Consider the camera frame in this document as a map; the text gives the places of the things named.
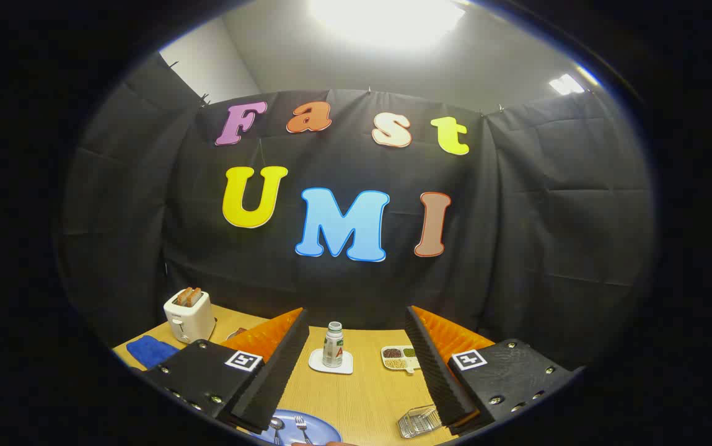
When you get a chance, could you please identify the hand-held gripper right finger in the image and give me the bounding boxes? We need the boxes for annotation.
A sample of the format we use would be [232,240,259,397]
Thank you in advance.
[405,305,586,435]

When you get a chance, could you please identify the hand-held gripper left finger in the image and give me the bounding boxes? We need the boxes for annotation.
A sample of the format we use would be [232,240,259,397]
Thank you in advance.
[142,308,310,434]

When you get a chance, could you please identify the white divided tray of beans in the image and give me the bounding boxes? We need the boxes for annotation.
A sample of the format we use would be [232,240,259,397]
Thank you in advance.
[381,345,422,375]

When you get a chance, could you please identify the white bottle with green label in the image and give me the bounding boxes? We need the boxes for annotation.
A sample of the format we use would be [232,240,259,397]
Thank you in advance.
[322,321,345,369]

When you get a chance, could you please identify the blue round plate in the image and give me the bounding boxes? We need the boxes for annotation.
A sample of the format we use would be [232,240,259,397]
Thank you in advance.
[250,409,343,446]

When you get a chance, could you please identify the white square coaster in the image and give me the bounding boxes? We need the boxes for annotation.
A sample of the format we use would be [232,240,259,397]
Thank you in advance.
[308,348,354,375]

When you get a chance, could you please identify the white toaster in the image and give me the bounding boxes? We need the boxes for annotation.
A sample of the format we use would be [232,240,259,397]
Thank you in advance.
[164,288,217,344]

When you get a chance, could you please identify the blue folded towel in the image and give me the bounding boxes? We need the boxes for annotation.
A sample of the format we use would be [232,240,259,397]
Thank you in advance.
[126,335,180,370]

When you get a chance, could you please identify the small ceiling light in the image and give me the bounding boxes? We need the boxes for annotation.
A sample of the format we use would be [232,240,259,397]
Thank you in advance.
[548,73,586,95]

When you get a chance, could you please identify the large ceiling light panel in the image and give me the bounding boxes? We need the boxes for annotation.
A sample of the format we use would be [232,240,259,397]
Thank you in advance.
[309,0,468,50]

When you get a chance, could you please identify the metal wire cutlery basket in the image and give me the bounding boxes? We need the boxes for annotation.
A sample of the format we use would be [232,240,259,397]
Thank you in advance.
[397,404,442,439]

